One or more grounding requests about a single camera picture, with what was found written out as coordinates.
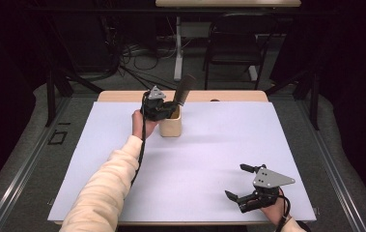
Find left hand-held gripper cable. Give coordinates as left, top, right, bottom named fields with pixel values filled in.
left=127, top=92, right=150, bottom=189

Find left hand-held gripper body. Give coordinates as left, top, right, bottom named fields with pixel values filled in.
left=141, top=84, right=173, bottom=123

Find cream square cup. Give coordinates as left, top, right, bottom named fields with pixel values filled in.
left=158, top=104, right=183, bottom=138

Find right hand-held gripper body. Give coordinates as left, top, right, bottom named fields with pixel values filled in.
left=237, top=165, right=296, bottom=215

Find person's right hand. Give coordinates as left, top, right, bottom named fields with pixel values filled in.
left=259, top=188, right=292, bottom=227

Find hand-held gripper cable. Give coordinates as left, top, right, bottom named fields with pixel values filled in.
left=127, top=92, right=150, bottom=189
left=274, top=193, right=313, bottom=232

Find black comb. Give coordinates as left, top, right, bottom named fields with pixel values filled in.
left=171, top=73, right=198, bottom=107

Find black metal frame stand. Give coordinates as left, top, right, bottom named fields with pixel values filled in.
left=44, top=69, right=105, bottom=128
left=263, top=68, right=322, bottom=131

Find person's left hand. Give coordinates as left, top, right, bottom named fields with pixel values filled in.
left=130, top=108, right=159, bottom=140

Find white table mat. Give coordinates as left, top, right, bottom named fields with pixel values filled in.
left=46, top=101, right=318, bottom=223

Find black metal crossbar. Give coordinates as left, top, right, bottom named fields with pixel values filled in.
left=25, top=7, right=337, bottom=15

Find right hand-held gripper cable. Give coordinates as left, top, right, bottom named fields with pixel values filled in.
left=274, top=193, right=313, bottom=232

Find black floor cables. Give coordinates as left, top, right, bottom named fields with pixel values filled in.
left=116, top=40, right=179, bottom=92

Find metal floor rail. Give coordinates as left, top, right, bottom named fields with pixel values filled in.
left=0, top=96, right=72, bottom=232
left=296, top=98, right=366, bottom=232

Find black folding chair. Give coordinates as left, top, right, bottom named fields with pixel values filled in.
left=202, top=12, right=279, bottom=92

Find light wooden background table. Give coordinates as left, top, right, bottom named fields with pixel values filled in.
left=155, top=0, right=302, bottom=82

